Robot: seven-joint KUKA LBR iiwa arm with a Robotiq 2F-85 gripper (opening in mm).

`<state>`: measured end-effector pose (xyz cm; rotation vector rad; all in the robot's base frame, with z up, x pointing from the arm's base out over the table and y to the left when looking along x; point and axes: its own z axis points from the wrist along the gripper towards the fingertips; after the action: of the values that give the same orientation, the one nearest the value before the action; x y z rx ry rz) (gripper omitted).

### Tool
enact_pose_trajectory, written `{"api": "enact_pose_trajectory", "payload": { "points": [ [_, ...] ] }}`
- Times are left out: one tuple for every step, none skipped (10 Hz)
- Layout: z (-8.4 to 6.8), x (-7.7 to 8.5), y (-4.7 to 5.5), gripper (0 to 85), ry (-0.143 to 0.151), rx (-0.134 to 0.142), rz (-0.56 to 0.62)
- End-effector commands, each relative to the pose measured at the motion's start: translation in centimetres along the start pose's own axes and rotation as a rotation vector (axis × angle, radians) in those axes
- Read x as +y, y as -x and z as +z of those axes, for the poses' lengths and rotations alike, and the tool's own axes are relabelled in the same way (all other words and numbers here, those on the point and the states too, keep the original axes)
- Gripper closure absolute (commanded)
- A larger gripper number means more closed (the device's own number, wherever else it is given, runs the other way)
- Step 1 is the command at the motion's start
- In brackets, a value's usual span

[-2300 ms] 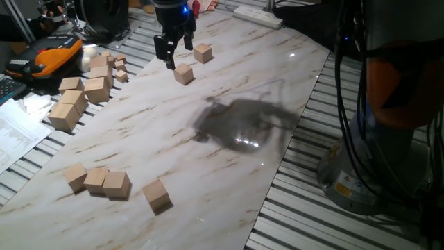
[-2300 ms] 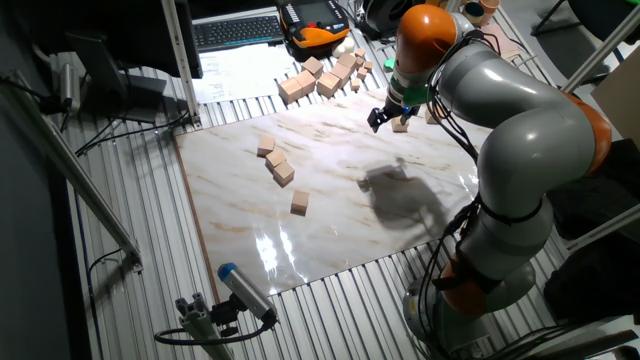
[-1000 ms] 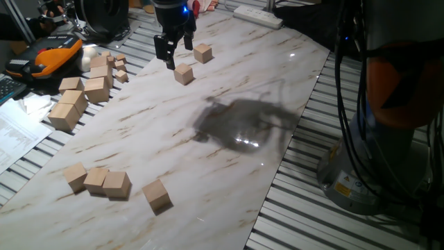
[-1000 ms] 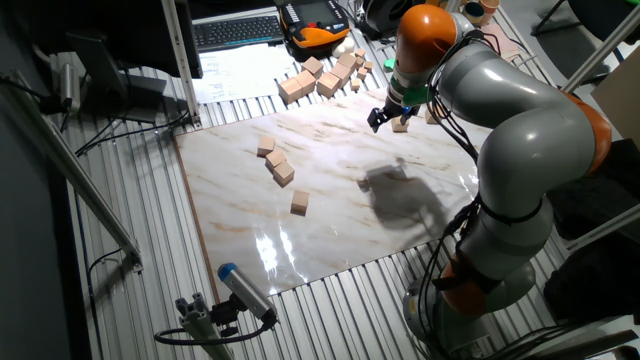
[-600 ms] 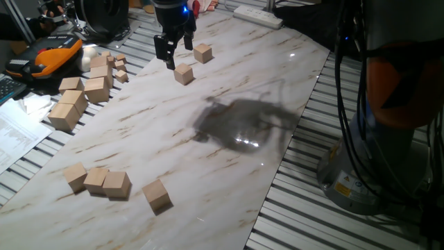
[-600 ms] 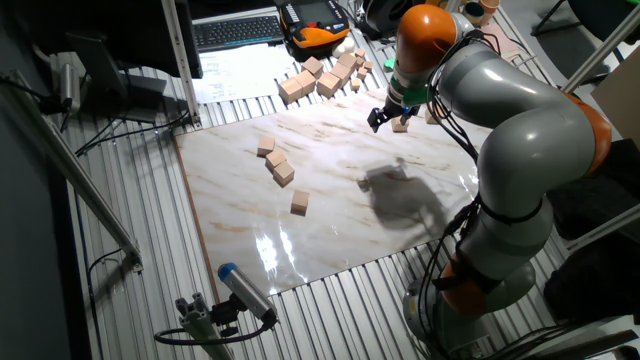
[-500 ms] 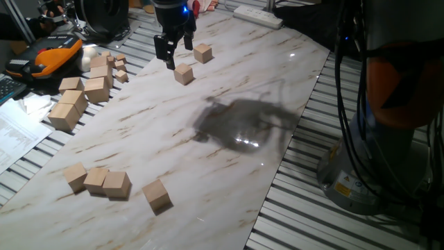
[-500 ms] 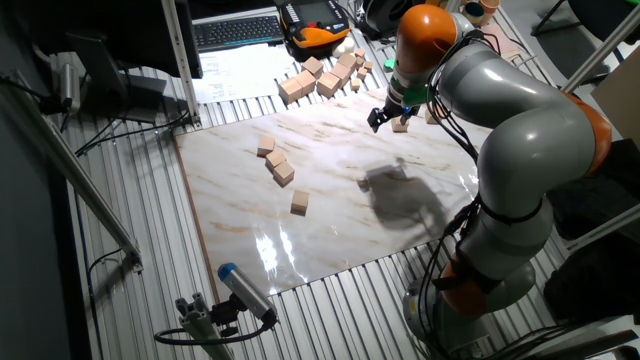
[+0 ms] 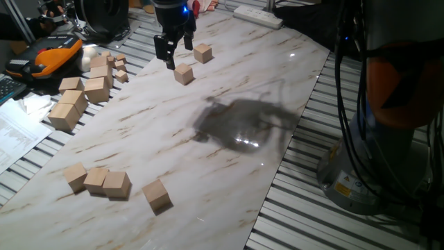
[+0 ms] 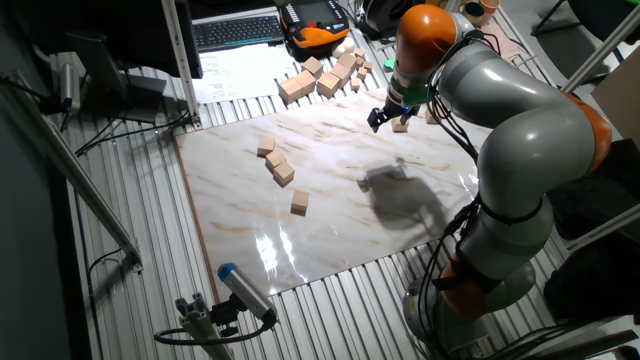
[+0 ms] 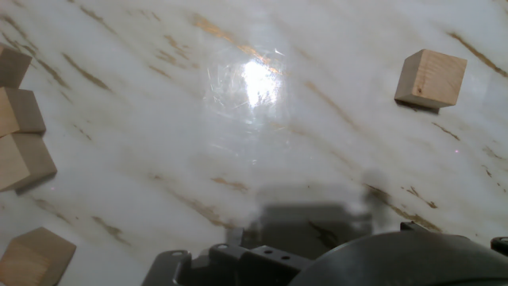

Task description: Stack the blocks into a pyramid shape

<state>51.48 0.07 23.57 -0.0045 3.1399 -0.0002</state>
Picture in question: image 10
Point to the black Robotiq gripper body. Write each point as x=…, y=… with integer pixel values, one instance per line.
x=397, y=107

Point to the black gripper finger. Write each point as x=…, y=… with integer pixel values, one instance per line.
x=376, y=120
x=410, y=113

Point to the medium wooden cube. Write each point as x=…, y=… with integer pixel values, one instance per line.
x=300, y=202
x=399, y=126
x=266, y=145
x=275, y=159
x=430, y=118
x=283, y=173

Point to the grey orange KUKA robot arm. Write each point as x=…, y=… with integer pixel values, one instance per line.
x=525, y=135

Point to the green gripper mounting adapter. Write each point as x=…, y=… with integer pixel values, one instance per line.
x=414, y=96

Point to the tiny wooden cube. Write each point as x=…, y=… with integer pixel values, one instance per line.
x=368, y=65
x=362, y=73
x=359, y=62
x=360, y=52
x=355, y=84

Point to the large wooden cube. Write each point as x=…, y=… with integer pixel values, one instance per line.
x=290, y=90
x=347, y=60
x=313, y=66
x=341, y=73
x=305, y=81
x=328, y=84

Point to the white marble pattern board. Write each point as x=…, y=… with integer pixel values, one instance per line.
x=325, y=165

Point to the white rounded figurine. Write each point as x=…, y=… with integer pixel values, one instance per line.
x=343, y=46

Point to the black round drum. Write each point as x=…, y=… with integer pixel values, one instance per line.
x=380, y=17

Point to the orange black teach pendant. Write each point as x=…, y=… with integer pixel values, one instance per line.
x=313, y=25

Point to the pale pink sheet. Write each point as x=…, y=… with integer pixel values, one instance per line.
x=502, y=45

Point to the dark rimmed paper cup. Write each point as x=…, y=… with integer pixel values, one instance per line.
x=473, y=11

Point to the orange paper cup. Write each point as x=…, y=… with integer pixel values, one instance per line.
x=489, y=5

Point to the printed white paper sheet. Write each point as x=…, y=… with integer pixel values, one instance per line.
x=242, y=72

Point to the black computer keyboard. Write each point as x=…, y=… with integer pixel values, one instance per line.
x=238, y=32

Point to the black cloth bag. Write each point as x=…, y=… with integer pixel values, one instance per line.
x=595, y=190

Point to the brown cardboard box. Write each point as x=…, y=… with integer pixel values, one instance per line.
x=620, y=97

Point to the black office chair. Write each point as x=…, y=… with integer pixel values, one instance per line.
x=595, y=10

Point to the black padded bag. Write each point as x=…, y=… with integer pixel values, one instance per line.
x=595, y=285

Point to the black computer monitor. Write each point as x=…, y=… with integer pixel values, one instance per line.
x=125, y=30

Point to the slanted aluminium frame beam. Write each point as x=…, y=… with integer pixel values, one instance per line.
x=602, y=50

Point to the aluminium profile post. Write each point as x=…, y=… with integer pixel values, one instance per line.
x=180, y=60

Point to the silver camera with blue cap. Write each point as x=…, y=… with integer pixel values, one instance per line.
x=247, y=292

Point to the short aluminium frame beam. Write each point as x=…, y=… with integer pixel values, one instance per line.
x=607, y=227

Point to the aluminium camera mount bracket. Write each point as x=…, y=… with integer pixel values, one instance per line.
x=197, y=320

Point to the long aluminium frame beam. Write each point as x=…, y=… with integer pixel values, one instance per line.
x=75, y=172

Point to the small silver camera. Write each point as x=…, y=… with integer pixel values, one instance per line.
x=70, y=87

